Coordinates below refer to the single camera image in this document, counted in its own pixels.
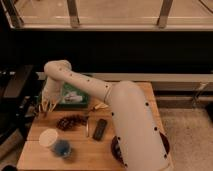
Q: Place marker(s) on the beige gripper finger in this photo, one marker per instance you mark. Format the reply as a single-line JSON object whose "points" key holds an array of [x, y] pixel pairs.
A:
{"points": [[53, 106], [41, 110]]}

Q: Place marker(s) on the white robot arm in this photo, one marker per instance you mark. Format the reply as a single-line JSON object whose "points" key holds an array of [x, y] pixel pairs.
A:
{"points": [[138, 135]]}

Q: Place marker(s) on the green plastic tray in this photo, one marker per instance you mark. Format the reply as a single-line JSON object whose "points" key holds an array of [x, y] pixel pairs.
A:
{"points": [[64, 96]]}

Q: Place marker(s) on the crumpled white plastic wrap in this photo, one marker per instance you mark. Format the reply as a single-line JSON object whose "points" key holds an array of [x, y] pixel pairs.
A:
{"points": [[73, 98]]}

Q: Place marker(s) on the brown pine cone cluster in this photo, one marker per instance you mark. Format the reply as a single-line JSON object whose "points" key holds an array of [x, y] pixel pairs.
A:
{"points": [[69, 122]]}

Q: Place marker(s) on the black equipment at left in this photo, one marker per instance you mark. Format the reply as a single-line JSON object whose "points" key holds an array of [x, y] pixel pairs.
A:
{"points": [[17, 91]]}

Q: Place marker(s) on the white plastic cup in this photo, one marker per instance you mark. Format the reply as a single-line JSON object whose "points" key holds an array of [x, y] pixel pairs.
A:
{"points": [[48, 138]]}

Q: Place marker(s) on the thin metal tool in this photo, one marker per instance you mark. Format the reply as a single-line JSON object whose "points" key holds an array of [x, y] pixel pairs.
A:
{"points": [[87, 127]]}

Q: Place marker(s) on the blue plastic cup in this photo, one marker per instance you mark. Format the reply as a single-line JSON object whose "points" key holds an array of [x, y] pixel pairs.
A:
{"points": [[62, 148]]}

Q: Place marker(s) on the black rectangular remote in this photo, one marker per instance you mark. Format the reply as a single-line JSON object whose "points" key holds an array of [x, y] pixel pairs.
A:
{"points": [[99, 130]]}

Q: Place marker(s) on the dark red bowl left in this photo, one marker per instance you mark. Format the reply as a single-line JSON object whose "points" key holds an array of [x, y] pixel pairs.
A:
{"points": [[115, 149]]}

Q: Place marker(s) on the dark red bowl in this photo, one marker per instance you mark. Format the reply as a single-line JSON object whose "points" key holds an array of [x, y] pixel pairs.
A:
{"points": [[165, 142], [115, 149]]}

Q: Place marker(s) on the dark red bowl right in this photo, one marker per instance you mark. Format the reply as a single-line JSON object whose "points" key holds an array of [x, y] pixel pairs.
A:
{"points": [[165, 142]]}

